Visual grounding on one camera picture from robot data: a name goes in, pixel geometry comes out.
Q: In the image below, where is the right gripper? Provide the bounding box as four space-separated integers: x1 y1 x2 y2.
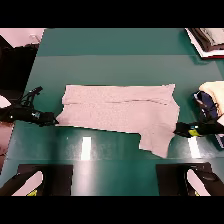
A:
173 121 202 139

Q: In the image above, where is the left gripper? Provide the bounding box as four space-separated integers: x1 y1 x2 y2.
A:
32 111 60 128

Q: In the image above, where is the grey T-shirt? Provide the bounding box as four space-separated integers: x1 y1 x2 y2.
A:
55 83 181 160

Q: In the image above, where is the navy garment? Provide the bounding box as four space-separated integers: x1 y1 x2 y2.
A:
192 90 224 122

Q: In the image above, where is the cream garment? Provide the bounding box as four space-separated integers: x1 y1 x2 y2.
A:
198 80 224 102

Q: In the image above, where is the dark brown garment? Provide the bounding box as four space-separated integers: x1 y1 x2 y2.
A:
190 28 224 53

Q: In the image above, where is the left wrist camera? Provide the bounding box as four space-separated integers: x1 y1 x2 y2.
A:
20 85 45 108

